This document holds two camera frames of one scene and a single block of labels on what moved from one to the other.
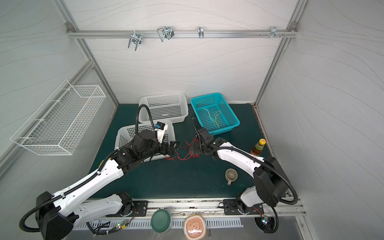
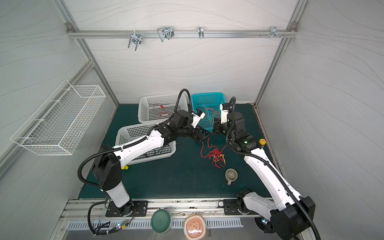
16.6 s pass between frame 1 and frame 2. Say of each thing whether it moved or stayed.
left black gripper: moved
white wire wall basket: stayed
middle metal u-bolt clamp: stayed
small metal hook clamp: stayed
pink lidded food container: stayed
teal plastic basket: stayed
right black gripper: moved
